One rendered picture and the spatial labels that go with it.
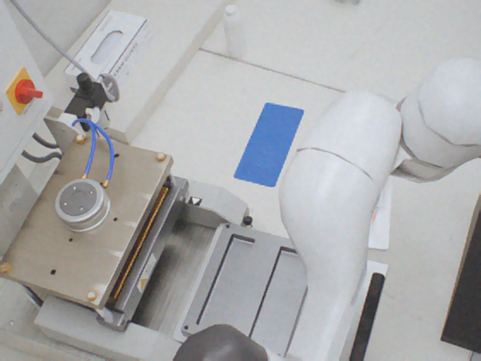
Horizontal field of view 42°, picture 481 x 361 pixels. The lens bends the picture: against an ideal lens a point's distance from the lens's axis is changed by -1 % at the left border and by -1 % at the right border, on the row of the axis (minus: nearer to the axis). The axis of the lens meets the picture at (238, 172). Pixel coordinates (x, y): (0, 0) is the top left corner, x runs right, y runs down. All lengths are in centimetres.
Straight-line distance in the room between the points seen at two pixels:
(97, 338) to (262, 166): 59
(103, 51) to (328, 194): 101
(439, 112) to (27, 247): 63
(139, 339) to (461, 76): 61
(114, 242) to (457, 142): 51
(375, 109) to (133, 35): 96
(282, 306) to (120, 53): 81
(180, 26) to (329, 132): 104
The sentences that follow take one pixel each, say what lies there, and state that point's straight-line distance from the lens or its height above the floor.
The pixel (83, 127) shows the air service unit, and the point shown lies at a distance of 119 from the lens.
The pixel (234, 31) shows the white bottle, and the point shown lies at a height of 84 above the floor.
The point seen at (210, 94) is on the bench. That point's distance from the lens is 158.
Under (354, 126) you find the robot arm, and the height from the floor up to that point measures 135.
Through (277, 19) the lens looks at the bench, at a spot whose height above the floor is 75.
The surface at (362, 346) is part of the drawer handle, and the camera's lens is 96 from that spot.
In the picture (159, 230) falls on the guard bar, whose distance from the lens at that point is 102.
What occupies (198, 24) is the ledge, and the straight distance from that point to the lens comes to 170.
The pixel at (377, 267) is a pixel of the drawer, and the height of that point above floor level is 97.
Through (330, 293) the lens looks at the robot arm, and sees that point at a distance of 74.
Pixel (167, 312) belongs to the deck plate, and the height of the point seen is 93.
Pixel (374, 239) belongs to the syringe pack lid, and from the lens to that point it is 130.
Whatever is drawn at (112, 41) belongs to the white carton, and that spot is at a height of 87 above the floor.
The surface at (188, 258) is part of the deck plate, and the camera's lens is 113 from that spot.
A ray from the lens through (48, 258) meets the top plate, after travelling 99.
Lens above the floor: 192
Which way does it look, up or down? 55 degrees down
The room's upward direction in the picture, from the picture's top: 12 degrees counter-clockwise
